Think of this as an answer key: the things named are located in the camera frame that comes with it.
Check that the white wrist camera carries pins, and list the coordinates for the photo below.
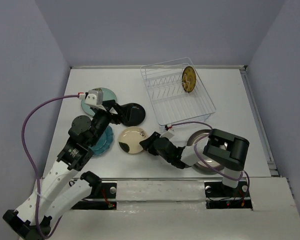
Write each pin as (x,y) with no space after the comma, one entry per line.
(94,97)
(169,134)

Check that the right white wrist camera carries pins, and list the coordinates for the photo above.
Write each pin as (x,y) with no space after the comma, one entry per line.
(169,134)

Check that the large dark rimmed plate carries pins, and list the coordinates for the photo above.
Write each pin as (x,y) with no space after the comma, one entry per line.
(199,137)

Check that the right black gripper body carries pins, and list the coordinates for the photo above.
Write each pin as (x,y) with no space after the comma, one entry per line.
(155,151)

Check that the yellow patterned plate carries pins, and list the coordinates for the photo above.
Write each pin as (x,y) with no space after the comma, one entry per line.
(189,79)

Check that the light green flower plate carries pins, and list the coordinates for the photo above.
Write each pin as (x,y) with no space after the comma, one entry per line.
(107,96)

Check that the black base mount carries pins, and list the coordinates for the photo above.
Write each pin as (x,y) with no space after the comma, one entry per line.
(103,200)
(219,196)

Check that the black round plate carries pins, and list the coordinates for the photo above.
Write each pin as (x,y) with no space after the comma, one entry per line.
(138,114)

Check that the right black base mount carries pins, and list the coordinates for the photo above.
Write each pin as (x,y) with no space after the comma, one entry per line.
(219,196)

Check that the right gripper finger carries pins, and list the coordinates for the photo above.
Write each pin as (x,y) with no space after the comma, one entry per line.
(147,144)
(154,137)

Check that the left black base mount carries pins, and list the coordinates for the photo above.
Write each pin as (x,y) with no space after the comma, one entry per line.
(103,200)

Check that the white wire dish rack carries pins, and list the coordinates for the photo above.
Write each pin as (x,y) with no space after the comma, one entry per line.
(170,103)

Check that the cream plate with black marks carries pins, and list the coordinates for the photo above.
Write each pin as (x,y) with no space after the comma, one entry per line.
(130,138)

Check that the dark teal scalloped plate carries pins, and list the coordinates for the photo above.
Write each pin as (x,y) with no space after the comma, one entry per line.
(104,143)

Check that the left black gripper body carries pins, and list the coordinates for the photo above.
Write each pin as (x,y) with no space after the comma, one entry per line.
(101,119)

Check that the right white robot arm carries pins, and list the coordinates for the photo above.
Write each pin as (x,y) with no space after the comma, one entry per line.
(223,152)

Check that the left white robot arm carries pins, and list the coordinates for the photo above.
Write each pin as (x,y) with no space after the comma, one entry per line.
(38,217)

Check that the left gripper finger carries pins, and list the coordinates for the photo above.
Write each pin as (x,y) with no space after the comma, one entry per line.
(108,105)
(123,114)

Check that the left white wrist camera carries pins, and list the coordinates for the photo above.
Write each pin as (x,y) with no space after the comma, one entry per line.
(94,97)

